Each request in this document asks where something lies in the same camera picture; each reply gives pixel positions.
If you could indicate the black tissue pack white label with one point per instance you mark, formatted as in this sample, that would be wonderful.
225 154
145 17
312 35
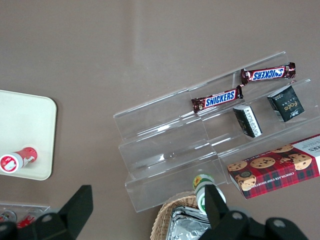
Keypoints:
247 120

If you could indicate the green white flower-print bottle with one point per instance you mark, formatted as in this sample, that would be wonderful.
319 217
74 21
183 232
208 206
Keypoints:
200 185

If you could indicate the Snickers chocolate bar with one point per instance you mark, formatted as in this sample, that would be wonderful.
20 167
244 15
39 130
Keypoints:
268 73
217 99

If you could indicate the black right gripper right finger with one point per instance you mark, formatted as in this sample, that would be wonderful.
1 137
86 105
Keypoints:
220 217

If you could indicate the red tartan cookie box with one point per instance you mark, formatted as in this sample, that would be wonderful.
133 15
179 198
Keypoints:
275 170

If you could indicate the red bottle with white cap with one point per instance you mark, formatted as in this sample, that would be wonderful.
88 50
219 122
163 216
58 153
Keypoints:
22 157

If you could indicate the clear acrylic step riser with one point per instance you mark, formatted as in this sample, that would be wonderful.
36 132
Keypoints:
225 125
162 150

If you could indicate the small red white round cup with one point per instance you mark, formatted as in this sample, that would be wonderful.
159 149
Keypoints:
7 215

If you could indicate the black tissue pack gold print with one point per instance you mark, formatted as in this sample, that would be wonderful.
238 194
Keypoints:
287 105

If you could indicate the woven wicker basket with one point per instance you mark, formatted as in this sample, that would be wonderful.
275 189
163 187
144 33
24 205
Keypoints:
162 215

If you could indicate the cream plastic tray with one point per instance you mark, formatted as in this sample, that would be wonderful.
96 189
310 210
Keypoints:
27 125

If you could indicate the foil wrapped sandwich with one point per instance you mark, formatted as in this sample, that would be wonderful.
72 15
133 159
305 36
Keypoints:
185 227

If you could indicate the clear acrylic box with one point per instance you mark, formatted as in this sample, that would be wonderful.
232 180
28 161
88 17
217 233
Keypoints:
25 208

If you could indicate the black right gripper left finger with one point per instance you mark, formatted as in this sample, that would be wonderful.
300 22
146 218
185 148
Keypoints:
75 212

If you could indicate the small red white packet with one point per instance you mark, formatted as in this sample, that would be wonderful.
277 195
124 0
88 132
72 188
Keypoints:
27 219

